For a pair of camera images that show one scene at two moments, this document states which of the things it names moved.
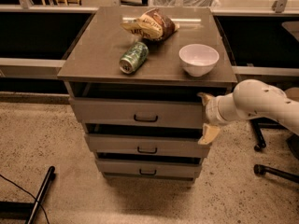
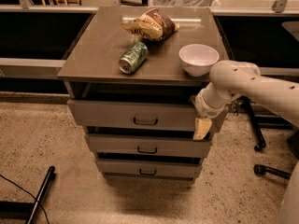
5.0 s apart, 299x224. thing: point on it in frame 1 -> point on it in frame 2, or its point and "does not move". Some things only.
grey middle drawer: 138,144 does not move
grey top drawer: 146,113 does not move
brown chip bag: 154,25 does not move
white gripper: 212,113 -> 206,108
